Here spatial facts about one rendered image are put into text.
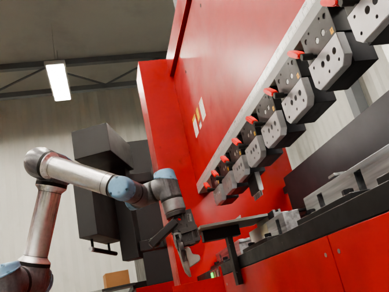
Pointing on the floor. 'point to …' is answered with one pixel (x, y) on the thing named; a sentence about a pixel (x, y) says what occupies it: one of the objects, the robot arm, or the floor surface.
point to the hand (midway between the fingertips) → (187, 273)
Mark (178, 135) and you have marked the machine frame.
